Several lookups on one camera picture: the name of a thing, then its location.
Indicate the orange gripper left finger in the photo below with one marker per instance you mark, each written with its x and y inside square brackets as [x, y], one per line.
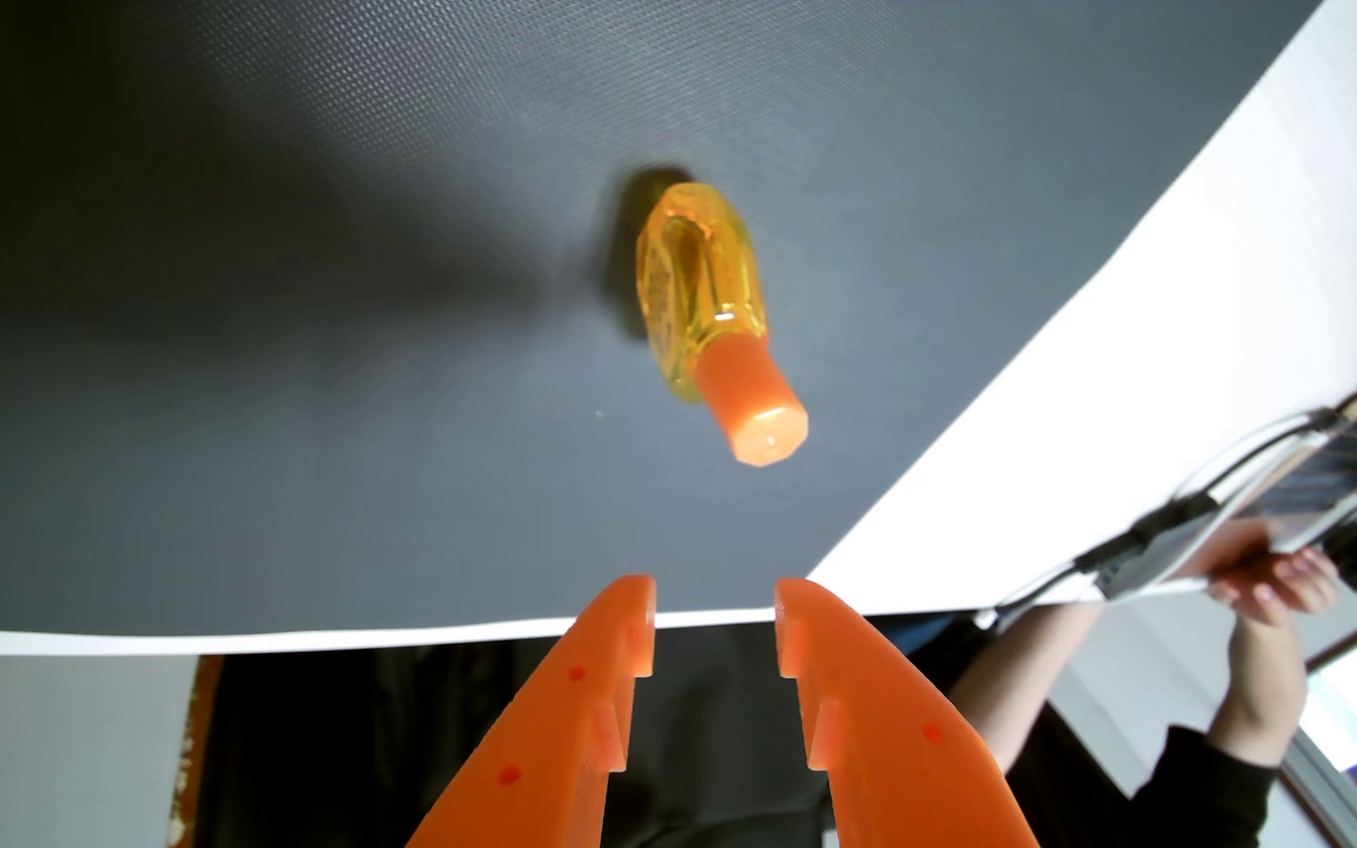
[537, 742]

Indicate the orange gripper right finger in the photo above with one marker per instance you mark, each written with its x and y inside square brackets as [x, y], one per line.
[902, 754]

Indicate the yellow eyedrops bottle orange cap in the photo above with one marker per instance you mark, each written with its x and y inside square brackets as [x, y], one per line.
[702, 283]

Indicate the person's hand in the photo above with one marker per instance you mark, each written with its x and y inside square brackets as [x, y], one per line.
[1279, 589]

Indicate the brown wooden board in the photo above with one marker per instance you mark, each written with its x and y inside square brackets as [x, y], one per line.
[193, 754]

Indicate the dark grey textured mat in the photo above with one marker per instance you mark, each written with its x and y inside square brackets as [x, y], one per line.
[278, 412]

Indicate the small black box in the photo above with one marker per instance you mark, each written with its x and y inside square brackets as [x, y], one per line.
[1352, 560]

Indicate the silver laptop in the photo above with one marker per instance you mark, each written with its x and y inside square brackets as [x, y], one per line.
[1315, 471]

